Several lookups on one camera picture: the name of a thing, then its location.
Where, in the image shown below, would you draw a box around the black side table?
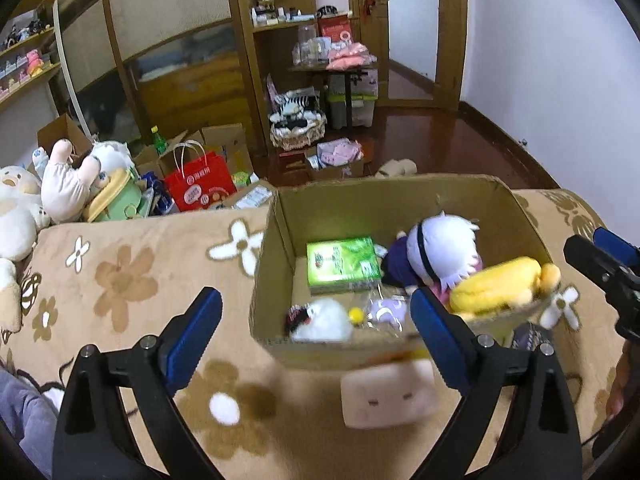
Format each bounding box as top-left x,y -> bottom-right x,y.
289,62 -> 379,129

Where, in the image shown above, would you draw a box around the beige floral blanket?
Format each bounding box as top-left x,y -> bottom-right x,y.
0,187 -> 627,480

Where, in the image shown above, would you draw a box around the yellow plush toy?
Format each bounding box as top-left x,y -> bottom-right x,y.
448,256 -> 562,318

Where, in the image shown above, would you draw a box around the purple charm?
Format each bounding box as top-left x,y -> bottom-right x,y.
366,296 -> 410,335

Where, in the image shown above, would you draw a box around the white-framed display shelf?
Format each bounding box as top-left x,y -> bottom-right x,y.
0,0 -> 87,127

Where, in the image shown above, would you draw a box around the clear plastic containers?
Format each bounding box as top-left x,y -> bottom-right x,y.
292,22 -> 332,66

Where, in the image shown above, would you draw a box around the large white brown plush bear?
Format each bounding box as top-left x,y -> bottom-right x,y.
0,165 -> 52,333

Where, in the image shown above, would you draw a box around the wicker basket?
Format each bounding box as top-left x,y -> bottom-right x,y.
270,111 -> 329,151

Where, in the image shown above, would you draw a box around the plush doll with pink limbs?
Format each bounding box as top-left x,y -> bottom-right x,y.
32,138 -> 136,225

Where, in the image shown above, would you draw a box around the beige slippers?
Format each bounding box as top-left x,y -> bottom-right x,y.
375,158 -> 419,179

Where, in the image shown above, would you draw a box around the clear storage bin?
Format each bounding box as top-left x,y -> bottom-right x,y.
327,87 -> 377,130

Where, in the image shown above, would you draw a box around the open brown cardboard box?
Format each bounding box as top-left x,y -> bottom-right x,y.
37,113 -> 94,162

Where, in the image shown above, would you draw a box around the red paper bag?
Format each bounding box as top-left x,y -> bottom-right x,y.
163,141 -> 237,214

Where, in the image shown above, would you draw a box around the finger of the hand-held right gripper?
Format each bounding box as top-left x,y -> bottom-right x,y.
593,227 -> 640,275
564,234 -> 629,290

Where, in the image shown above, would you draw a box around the grey fleece garment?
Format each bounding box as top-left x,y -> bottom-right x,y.
0,369 -> 62,479

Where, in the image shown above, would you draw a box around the printed cardboard box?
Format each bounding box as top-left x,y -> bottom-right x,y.
249,174 -> 557,372

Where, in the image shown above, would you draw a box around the green yellow plush bag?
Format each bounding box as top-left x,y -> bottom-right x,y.
81,167 -> 144,224

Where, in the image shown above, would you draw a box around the red box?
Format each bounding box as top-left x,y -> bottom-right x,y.
319,15 -> 354,44

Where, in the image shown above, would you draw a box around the pink folded cloth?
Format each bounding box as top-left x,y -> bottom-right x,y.
326,42 -> 377,71

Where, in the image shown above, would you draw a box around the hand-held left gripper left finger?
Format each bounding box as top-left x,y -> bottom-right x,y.
52,286 -> 223,480

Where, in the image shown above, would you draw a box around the white-haired plush doll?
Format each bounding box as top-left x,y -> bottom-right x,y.
381,211 -> 485,297

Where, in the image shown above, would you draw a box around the person's right hand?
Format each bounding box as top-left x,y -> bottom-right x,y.
606,354 -> 635,423

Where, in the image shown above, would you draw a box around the zebra striped plush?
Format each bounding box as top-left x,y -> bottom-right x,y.
271,87 -> 321,122

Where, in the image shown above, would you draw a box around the pink square plush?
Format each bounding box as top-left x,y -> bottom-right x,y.
340,359 -> 441,429

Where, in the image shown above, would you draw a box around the black tag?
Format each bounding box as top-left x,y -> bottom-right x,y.
512,324 -> 552,352

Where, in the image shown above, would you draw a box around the white fluffy plush keychain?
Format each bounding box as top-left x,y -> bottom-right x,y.
286,298 -> 367,345

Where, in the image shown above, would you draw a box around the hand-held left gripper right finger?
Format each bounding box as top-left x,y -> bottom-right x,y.
410,287 -> 583,480

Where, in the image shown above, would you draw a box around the flat-flapped cardboard box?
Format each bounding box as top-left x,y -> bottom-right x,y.
134,122 -> 261,196

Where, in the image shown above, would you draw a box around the wooden door with glass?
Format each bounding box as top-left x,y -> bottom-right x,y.
345,0 -> 469,111

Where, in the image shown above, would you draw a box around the wooden wardrobe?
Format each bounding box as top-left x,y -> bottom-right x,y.
50,0 -> 271,161

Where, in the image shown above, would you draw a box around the pink figure toy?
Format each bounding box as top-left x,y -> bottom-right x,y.
25,49 -> 47,77

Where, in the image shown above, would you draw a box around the wooden open corner shelf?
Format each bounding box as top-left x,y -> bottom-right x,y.
225,0 -> 351,153

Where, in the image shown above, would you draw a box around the green tissue pack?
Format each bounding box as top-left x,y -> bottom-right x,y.
306,236 -> 384,296

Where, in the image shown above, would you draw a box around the cardboard box of pink cloths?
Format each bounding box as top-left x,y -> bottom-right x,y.
304,137 -> 367,181

